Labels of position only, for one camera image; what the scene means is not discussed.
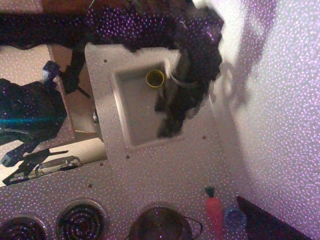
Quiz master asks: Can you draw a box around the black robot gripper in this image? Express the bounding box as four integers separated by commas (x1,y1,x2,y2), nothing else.
154,49,222,138

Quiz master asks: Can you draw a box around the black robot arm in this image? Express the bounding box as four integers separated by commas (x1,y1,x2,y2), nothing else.
0,5,224,138

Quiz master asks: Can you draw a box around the yellow cup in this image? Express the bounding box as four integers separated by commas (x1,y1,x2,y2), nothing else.
146,69,165,88

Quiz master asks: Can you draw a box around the grey toy sink basin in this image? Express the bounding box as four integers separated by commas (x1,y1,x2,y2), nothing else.
112,58,183,151

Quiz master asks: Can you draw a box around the orange toy carrot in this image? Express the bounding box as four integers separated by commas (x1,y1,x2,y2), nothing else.
204,186,224,240

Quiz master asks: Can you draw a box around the dark cooking pot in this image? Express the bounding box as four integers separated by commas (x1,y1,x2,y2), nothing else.
125,206,203,240

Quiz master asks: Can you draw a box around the blue cup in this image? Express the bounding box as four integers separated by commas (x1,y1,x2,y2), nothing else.
223,206,247,233

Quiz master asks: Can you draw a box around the middle black stove burner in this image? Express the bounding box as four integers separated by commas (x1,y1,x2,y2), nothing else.
55,198,110,240

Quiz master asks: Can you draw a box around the black stove burner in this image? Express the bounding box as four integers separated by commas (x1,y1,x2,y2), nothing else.
55,198,110,240
0,215,47,240

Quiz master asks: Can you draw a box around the left black stove burner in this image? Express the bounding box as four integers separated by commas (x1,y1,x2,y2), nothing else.
0,215,47,240

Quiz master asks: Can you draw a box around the black camera tripod equipment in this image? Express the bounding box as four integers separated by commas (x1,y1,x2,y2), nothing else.
0,47,91,186

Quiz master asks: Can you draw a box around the silver cabinet handle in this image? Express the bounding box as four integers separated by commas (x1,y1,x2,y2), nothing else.
35,155,82,177

